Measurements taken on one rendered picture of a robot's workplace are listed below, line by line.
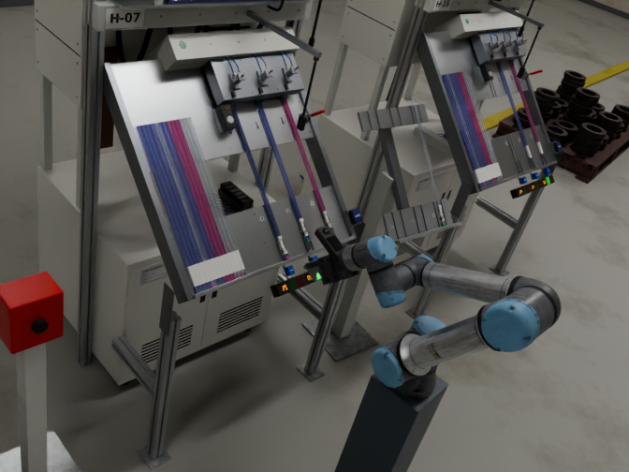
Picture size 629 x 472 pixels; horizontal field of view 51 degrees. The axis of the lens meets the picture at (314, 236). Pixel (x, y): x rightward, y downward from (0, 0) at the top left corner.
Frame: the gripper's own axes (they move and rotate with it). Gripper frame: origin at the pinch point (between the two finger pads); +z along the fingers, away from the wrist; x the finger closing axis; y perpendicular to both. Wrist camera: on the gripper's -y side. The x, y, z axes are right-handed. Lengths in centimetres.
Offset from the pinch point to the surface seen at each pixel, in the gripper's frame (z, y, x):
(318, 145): 8.9, -36.7, 29.9
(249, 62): 4, -67, 8
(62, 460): 72, 34, -66
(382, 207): 16, -9, 58
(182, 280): 8.2, -8.0, -37.7
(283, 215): 9.5, -17.0, 5.1
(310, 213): 9.5, -15.2, 16.5
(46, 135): 69, -72, -36
